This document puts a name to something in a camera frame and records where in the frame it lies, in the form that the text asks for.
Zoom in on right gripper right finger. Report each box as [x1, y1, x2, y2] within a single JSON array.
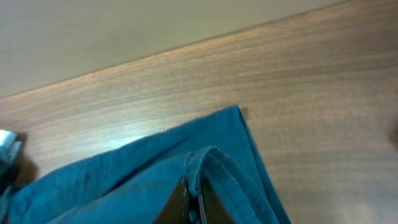
[[198, 179, 235, 224]]

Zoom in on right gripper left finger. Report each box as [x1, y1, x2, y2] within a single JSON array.
[[153, 177, 189, 224]]

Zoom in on blue denim shorts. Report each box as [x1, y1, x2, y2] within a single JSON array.
[[7, 106, 289, 223]]

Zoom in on folded light grey garment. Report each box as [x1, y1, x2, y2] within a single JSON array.
[[1, 129, 22, 222]]

